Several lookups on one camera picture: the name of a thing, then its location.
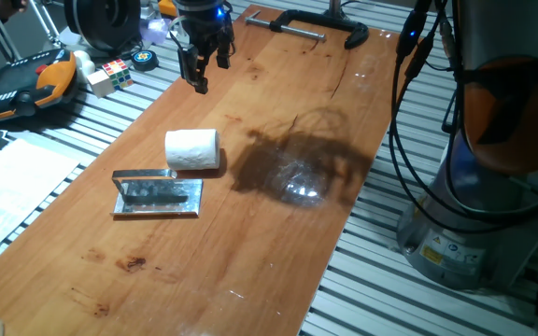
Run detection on plain white cube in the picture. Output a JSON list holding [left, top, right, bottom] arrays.
[[85, 69, 116, 99]]

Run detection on thin grey gripper cable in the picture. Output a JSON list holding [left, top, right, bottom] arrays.
[[167, 16, 191, 49]]

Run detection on small orange object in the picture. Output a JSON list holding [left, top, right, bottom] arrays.
[[158, 0, 178, 19]]

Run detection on black inline adapter blue light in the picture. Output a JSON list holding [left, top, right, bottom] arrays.
[[395, 8, 432, 60]]

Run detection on black plain inline adapter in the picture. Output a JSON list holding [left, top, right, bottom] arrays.
[[403, 35, 438, 80]]

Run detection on white printed paper sheets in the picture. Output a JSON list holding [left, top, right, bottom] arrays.
[[0, 138, 81, 265]]

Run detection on pale purple plastic object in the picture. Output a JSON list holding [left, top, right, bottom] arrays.
[[138, 17, 171, 46]]

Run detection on black round puck yellow centre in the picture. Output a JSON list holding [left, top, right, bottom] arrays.
[[131, 49, 160, 72]]

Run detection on person's bare hand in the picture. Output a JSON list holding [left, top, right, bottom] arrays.
[[0, 0, 29, 15]]

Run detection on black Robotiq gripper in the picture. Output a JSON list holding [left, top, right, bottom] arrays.
[[174, 0, 236, 95]]

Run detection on black orange teach pendant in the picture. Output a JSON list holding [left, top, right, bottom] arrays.
[[0, 48, 79, 124]]

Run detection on shiny metal toilet paper holder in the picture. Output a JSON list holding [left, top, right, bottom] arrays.
[[110, 168, 205, 218]]

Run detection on black metal C-clamp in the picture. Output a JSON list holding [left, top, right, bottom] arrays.
[[244, 8, 371, 50]]

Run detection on colourful Rubik's cube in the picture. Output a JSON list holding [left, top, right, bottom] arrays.
[[101, 58, 135, 91]]

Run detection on white rounded figure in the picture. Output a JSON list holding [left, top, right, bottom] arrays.
[[72, 49, 96, 85]]

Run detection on large black round spool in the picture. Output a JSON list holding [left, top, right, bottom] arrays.
[[63, 0, 142, 53]]

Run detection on white toilet paper roll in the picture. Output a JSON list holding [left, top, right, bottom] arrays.
[[164, 128, 221, 171]]

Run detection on brown wooden board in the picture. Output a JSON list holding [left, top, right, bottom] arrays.
[[0, 4, 427, 336]]

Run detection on silver vertical post black base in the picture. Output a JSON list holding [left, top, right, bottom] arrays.
[[322, 0, 354, 22]]

